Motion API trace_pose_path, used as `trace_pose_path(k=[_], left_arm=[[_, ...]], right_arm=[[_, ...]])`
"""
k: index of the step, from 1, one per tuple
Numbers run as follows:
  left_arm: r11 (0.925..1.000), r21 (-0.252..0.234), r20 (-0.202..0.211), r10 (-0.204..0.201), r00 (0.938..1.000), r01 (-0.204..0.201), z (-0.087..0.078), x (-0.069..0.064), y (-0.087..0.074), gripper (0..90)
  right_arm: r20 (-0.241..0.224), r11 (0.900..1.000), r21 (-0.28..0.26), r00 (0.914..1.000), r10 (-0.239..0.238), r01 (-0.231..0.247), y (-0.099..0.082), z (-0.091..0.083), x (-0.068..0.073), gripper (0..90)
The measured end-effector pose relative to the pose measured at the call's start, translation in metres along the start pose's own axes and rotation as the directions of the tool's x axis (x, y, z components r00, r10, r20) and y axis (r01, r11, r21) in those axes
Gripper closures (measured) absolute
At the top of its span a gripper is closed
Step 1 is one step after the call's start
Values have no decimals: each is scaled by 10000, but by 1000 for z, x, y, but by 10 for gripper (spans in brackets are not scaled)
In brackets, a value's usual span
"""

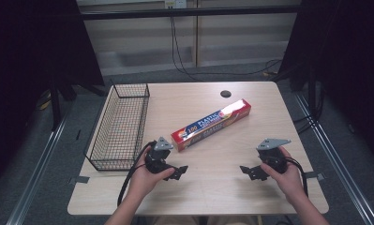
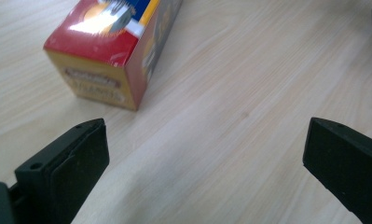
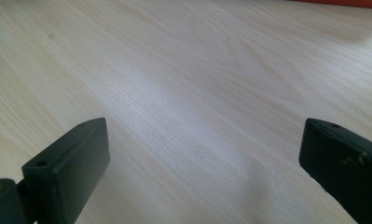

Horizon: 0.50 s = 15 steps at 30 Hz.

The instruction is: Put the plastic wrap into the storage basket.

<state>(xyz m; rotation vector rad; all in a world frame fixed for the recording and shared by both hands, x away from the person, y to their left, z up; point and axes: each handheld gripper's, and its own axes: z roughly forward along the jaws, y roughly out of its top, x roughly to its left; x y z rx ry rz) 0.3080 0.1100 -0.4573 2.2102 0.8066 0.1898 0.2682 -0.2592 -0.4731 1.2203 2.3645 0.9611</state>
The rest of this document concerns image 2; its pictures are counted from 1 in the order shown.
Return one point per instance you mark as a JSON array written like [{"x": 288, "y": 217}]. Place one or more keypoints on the red and yellow carton box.
[{"x": 103, "y": 46}]

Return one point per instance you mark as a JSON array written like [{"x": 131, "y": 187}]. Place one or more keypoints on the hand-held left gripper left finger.
[{"x": 65, "y": 168}]

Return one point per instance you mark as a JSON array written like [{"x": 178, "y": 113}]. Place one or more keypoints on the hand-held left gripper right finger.
[{"x": 345, "y": 161}]

